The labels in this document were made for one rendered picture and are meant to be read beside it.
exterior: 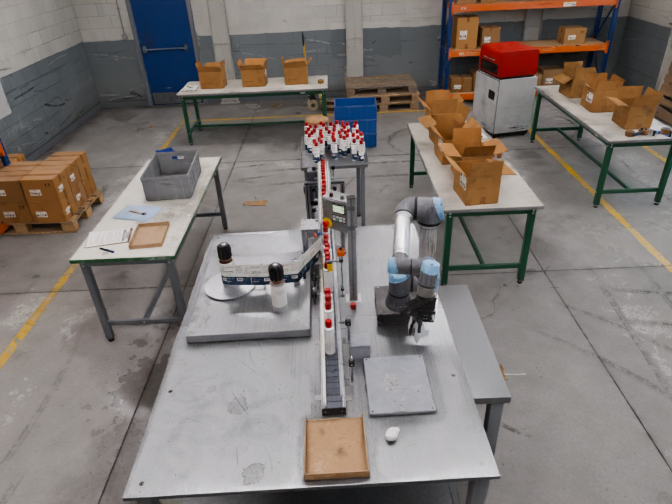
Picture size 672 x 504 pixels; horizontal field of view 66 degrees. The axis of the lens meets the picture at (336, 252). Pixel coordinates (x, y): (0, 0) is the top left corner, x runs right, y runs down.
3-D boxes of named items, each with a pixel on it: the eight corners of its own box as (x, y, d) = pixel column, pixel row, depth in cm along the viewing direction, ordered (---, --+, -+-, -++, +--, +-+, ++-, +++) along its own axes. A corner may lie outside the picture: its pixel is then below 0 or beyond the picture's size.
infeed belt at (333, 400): (320, 234, 374) (320, 229, 372) (332, 233, 374) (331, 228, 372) (324, 414, 234) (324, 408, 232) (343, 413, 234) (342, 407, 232)
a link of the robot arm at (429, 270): (440, 260, 224) (441, 266, 216) (435, 284, 227) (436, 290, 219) (422, 257, 225) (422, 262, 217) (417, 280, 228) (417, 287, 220)
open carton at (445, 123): (423, 151, 519) (425, 114, 499) (467, 149, 521) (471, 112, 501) (432, 166, 486) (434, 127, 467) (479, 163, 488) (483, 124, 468)
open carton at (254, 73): (238, 88, 765) (234, 62, 745) (243, 81, 801) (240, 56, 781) (267, 87, 763) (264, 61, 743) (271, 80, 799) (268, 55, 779)
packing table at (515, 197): (405, 185, 638) (407, 123, 597) (469, 182, 638) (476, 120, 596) (437, 289, 451) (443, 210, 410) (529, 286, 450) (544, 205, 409)
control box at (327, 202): (332, 219, 297) (330, 189, 287) (357, 226, 289) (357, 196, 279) (322, 227, 290) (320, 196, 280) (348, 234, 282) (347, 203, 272)
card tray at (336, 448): (305, 420, 232) (304, 414, 230) (363, 417, 233) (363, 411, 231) (304, 480, 207) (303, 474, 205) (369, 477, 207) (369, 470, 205)
